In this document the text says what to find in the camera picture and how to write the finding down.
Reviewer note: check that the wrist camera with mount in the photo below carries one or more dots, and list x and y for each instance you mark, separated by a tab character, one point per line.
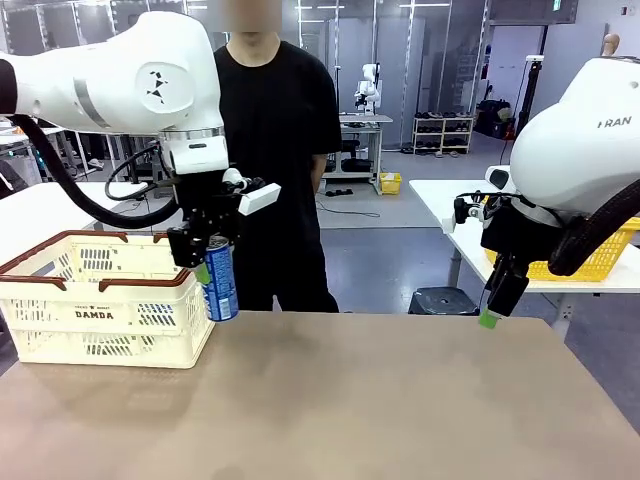
462	215
257	197

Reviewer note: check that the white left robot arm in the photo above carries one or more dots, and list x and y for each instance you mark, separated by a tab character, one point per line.
115	80

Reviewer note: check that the white table with basket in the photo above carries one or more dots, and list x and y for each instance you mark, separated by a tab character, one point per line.
445	200

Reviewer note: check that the small yellow basket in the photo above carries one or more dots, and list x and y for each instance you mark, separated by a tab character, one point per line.
391	184

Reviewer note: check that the large yellow shopping basket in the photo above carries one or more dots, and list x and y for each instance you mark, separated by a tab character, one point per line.
605	260

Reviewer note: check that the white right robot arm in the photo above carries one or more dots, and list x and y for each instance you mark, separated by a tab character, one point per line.
575	160

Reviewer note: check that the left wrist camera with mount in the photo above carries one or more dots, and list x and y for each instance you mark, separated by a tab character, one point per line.
257	197

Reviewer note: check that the person's left forearm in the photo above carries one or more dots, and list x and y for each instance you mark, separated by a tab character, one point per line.
319	172

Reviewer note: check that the black stand with white head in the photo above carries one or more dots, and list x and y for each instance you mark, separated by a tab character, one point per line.
531	95

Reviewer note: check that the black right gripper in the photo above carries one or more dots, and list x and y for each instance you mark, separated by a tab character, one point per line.
520	235

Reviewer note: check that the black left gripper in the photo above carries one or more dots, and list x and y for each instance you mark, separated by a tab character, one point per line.
205	215

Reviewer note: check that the white shoe rack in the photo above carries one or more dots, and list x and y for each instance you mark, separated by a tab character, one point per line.
442	135

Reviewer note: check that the cream plastic shopping basket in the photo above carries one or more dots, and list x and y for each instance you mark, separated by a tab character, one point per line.
100	345

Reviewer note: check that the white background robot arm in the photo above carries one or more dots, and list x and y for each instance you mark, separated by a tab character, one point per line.
369	85

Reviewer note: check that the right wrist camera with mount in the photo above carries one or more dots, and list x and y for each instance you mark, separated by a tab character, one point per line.
462	215

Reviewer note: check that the blue white-lettered drink can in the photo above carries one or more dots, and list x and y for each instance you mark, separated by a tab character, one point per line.
222	285

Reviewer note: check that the black bags pile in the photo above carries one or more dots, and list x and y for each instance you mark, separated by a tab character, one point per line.
492	117

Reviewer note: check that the person in black t-shirt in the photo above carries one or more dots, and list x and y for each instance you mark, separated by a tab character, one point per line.
280	150

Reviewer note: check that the black stool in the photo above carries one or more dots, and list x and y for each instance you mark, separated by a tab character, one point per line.
442	300

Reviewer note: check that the mannequin with grey shirt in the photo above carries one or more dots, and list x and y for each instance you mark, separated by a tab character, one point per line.
611	45

